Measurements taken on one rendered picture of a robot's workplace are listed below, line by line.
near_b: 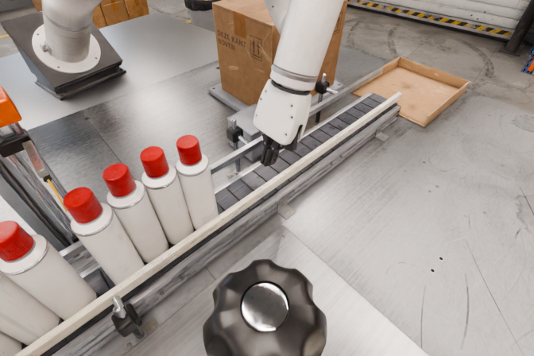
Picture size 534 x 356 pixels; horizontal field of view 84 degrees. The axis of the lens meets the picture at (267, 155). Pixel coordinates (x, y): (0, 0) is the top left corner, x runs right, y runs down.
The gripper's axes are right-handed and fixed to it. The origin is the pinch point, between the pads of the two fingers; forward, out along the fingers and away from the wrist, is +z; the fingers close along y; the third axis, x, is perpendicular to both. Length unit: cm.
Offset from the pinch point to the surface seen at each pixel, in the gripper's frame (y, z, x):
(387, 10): -172, -47, 387
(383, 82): -9, -12, 64
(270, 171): -1.0, 5.5, 3.3
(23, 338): 1.7, 18.7, -43.1
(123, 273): 3.0, 12.8, -30.7
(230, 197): -1.1, 9.4, -7.3
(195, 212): 2.0, 6.5, -18.3
